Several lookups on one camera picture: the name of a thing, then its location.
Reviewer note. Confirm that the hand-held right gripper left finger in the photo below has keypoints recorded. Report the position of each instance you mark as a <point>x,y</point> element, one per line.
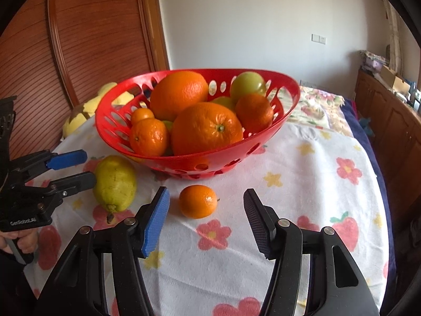
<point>154,223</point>

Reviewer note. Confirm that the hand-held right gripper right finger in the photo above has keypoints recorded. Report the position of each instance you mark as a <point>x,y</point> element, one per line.
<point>259,227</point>

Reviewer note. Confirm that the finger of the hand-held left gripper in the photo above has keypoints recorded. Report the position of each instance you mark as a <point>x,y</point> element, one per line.
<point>67,159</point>
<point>75,182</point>

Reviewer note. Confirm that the yellow-green pear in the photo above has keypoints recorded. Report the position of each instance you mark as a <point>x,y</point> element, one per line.
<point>115,182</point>

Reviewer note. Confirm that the red perforated plastic basket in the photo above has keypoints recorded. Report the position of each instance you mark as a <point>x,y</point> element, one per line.
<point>197,168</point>

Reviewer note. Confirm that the tiny mandarin orange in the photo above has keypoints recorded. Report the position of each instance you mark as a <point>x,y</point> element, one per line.
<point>142,115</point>

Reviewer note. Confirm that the large oval orange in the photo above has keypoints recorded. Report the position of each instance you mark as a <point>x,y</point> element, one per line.
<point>204,131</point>

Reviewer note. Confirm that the large round orange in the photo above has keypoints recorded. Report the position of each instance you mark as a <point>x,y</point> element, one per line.
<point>177,93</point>

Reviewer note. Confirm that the person's left hand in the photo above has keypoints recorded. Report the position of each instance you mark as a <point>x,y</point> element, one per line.
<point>28,242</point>

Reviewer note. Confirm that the yellow plush toy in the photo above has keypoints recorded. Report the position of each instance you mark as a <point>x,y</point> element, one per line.
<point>79,118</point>

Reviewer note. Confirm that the white floral towel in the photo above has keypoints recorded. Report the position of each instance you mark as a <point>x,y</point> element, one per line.
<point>296,177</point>

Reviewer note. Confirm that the wooden slatted wardrobe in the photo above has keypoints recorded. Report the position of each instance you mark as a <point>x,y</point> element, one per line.
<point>92,39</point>

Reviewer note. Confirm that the dark blue blanket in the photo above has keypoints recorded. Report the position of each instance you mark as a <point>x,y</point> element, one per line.
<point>365,144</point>

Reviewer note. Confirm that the floral bedsheet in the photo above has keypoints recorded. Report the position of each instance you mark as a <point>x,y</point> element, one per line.
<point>315,105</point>

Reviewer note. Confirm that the teal cloth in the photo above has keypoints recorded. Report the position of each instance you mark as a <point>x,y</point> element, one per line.
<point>365,125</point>

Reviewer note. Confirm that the wooden cabinet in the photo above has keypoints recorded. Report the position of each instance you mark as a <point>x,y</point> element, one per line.
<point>394,125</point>

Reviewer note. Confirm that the cardboard box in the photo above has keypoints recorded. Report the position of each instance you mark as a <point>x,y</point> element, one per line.
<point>393,79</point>

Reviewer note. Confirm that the pile of folded cloths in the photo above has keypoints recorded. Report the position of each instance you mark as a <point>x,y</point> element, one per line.
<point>373,60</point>

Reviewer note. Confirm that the patterned curtain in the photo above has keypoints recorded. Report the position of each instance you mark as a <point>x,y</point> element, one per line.
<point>393,33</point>

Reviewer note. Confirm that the white wall switch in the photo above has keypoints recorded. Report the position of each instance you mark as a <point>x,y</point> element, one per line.
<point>318,38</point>

